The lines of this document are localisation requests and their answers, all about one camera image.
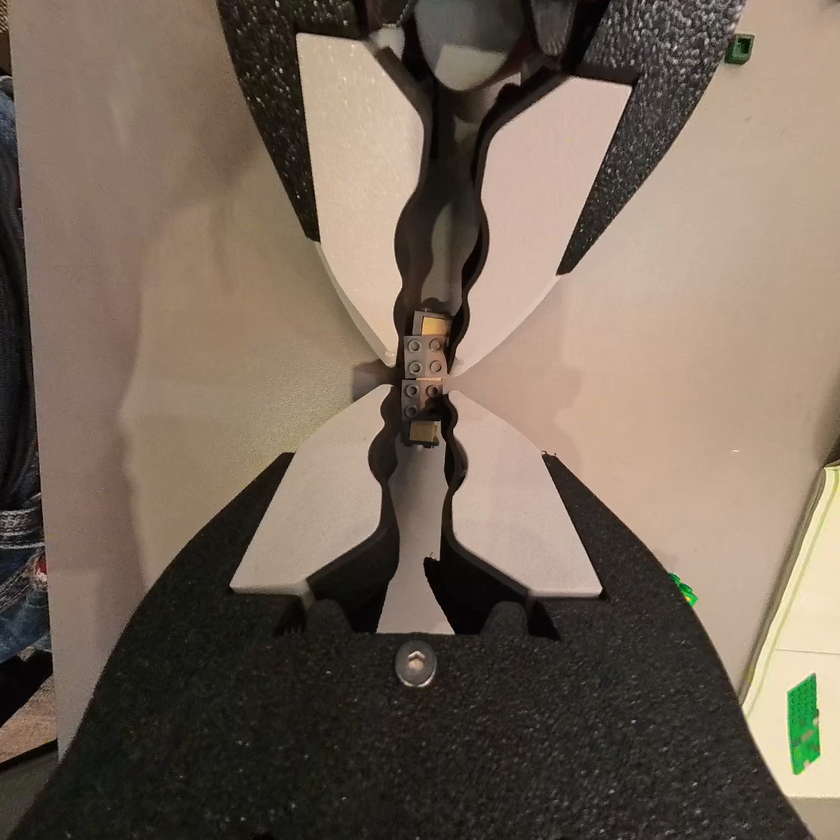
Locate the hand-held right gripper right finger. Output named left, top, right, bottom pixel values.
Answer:
left=422, top=390, right=605, bottom=635

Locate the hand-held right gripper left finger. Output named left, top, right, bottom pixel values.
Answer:
left=229, top=382, right=400, bottom=632

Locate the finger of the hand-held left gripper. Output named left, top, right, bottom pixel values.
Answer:
left=295, top=31, right=434, bottom=368
left=451, top=74, right=635, bottom=378

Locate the dark grey brick assembly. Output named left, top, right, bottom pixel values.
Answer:
left=403, top=306, right=455, bottom=379
left=398, top=378, right=442, bottom=451

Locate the grey desk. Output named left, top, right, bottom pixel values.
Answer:
left=8, top=0, right=840, bottom=763

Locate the brick instruction booklet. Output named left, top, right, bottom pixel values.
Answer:
left=740, top=461, right=840, bottom=800

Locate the person's jeans leg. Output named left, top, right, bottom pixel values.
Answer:
left=0, top=74, right=55, bottom=665

